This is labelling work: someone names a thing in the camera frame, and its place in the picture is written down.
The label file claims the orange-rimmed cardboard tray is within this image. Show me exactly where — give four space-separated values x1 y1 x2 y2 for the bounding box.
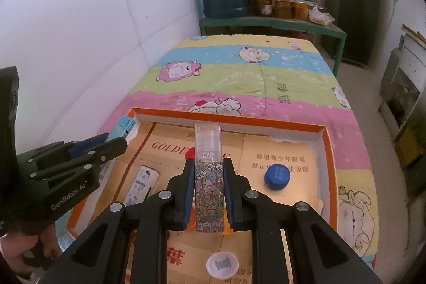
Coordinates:
66 108 342 283

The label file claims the white kitchen counter cabinet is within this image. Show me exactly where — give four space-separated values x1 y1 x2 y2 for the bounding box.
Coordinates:
378 25 425 203

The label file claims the blue bottle cap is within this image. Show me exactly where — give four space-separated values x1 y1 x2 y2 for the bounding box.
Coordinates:
264 164 291 190

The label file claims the colourful cartoon bedsheet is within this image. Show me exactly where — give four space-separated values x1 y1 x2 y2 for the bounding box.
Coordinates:
54 34 381 271

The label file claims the white bottle cap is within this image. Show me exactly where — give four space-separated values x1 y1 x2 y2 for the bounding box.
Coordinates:
206 252 239 280

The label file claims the teal floral box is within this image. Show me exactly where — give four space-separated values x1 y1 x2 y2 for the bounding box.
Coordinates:
99 115 135 181

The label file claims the red bottle cap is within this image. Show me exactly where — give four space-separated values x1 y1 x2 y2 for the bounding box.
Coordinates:
185 147 195 159

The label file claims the white black small box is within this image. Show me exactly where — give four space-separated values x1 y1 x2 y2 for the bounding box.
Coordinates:
124 165 159 206

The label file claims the dark green refrigerator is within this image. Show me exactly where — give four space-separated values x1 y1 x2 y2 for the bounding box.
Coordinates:
321 0 381 66

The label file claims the person's hand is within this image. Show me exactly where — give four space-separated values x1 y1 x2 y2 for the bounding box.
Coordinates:
1 224 62 280

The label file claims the floral lip product box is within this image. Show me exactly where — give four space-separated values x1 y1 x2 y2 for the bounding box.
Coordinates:
195 123 224 233

